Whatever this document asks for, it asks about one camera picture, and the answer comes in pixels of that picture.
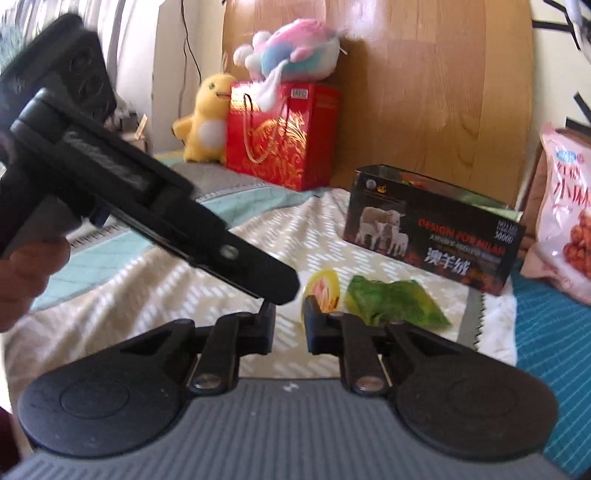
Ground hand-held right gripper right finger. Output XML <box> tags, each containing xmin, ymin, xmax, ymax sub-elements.
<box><xmin>302</xmin><ymin>294</ymin><xmax>469</xmax><ymax>396</ymax></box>

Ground green leaf snack packet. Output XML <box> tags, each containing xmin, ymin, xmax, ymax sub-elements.
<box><xmin>346</xmin><ymin>275</ymin><xmax>452</xmax><ymax>330</ymax></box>

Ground red gift box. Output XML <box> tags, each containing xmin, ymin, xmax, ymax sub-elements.
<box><xmin>226</xmin><ymin>82</ymin><xmax>343</xmax><ymax>193</ymax></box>

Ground black tape strips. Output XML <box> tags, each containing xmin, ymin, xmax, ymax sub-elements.
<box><xmin>531</xmin><ymin>0</ymin><xmax>591</xmax><ymax>132</ymax></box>

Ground blue patterned bedsheet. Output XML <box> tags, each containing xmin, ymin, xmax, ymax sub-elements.
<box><xmin>480</xmin><ymin>261</ymin><xmax>591</xmax><ymax>477</ymax></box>

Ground wooden headboard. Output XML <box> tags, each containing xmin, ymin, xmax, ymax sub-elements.
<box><xmin>221</xmin><ymin>0</ymin><xmax>537</xmax><ymax>209</ymax></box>

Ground black cardboard box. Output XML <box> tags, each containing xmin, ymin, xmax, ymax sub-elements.
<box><xmin>344</xmin><ymin>164</ymin><xmax>527</xmax><ymax>296</ymax></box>

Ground pastel plush toy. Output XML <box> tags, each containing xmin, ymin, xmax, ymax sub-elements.
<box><xmin>233</xmin><ymin>20</ymin><xmax>350</xmax><ymax>110</ymax></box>

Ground sesame bar packet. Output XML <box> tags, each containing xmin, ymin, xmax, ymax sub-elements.
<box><xmin>302</xmin><ymin>270</ymin><xmax>344</xmax><ymax>326</ymax></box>

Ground yellow plush chick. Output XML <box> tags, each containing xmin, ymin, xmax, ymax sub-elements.
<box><xmin>172</xmin><ymin>74</ymin><xmax>239</xmax><ymax>164</ymax></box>

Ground large pink snack bag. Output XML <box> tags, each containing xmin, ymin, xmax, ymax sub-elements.
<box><xmin>521</xmin><ymin>122</ymin><xmax>591</xmax><ymax>306</ymax></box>

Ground person's left hand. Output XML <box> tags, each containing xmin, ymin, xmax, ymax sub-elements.
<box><xmin>0</xmin><ymin>237</ymin><xmax>71</xmax><ymax>334</ymax></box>

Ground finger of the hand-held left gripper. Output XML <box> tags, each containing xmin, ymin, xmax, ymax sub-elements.
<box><xmin>111</xmin><ymin>189</ymin><xmax>302</xmax><ymax>306</ymax></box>

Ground black wall cable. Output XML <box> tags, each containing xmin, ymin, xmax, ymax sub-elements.
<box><xmin>178</xmin><ymin>0</ymin><xmax>194</xmax><ymax>90</ymax></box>

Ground patterned beige teal blanket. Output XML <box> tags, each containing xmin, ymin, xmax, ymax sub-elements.
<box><xmin>0</xmin><ymin>152</ymin><xmax>519</xmax><ymax>407</ymax></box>

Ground brown chair cushion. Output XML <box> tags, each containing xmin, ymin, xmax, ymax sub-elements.
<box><xmin>521</xmin><ymin>142</ymin><xmax>551</xmax><ymax>217</ymax></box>

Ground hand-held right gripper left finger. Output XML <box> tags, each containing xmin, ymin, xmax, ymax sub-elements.
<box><xmin>122</xmin><ymin>299</ymin><xmax>278</xmax><ymax>394</ymax></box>

